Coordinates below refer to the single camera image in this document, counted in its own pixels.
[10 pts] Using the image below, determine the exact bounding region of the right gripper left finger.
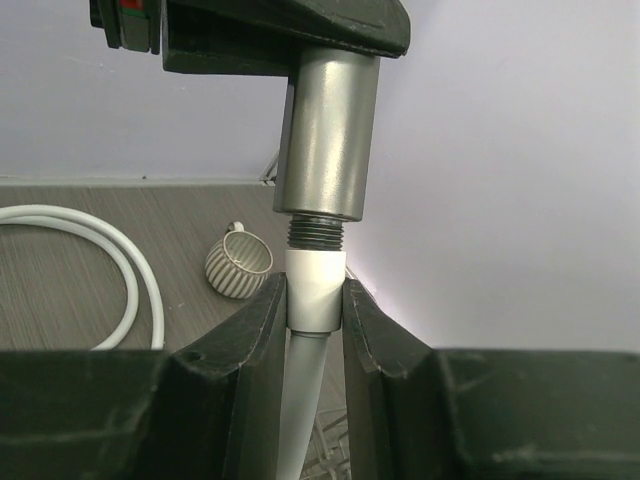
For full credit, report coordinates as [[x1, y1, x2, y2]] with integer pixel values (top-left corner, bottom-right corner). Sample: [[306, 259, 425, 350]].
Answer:
[[1, 274, 286, 479]]

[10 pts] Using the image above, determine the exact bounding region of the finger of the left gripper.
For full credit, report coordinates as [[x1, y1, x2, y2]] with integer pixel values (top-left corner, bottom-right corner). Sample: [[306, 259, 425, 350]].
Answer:
[[89, 0, 411, 76]]

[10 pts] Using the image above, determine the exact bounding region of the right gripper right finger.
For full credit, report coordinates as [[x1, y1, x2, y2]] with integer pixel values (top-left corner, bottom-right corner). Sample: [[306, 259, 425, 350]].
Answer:
[[342, 280, 639, 479]]

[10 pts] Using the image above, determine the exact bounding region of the grey shower head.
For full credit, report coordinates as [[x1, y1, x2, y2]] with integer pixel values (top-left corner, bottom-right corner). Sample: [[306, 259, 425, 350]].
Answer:
[[274, 48, 380, 251]]

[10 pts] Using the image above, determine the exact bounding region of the white shower hose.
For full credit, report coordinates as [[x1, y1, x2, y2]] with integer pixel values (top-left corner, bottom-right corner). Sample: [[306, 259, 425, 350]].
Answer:
[[0, 205, 349, 480]]

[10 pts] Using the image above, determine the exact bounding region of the ribbed ceramic mug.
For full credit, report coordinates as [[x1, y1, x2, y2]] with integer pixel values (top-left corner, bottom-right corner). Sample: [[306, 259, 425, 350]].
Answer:
[[204, 221, 274, 300]]

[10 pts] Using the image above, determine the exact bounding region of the grey wire dish rack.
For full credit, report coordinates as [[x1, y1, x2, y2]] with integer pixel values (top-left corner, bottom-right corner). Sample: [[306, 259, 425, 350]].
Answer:
[[300, 406, 352, 479]]

